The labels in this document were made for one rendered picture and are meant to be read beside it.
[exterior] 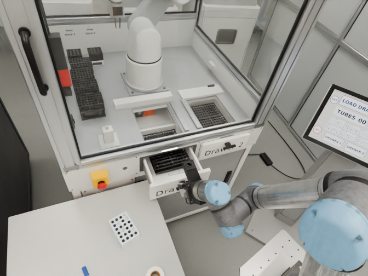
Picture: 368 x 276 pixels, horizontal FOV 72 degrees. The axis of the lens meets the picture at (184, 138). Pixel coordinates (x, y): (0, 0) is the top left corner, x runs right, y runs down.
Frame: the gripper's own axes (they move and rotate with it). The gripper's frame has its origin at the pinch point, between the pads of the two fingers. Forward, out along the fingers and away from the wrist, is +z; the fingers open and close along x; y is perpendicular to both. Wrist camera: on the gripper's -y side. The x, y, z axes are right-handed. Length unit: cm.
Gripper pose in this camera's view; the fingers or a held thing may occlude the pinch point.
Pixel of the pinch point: (183, 182)
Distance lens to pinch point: 112.3
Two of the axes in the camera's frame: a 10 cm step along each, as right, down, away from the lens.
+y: 2.4, 9.7, -0.6
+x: 9.2, -2.0, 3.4
